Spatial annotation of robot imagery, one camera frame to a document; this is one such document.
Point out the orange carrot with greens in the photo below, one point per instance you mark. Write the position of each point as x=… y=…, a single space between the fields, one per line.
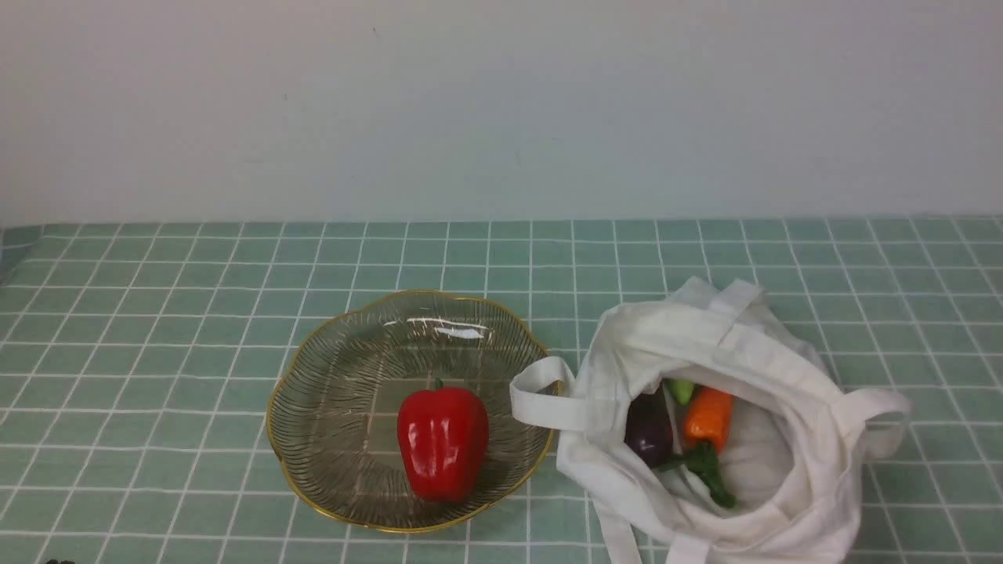
x=705 y=433

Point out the white cloth tote bag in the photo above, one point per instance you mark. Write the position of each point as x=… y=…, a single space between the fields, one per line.
x=797 y=445

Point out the red bell pepper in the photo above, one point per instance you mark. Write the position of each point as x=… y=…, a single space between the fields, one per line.
x=443 y=435

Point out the purple eggplant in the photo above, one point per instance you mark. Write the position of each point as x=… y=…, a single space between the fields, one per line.
x=648 y=430

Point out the gold-rimmed glass bowl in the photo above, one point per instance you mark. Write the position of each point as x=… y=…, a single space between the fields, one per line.
x=331 y=420

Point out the green chili pepper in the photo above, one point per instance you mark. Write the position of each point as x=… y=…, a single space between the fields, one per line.
x=682 y=392

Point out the green checkered tablecloth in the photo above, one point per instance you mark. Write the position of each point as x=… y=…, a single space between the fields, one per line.
x=137 y=360

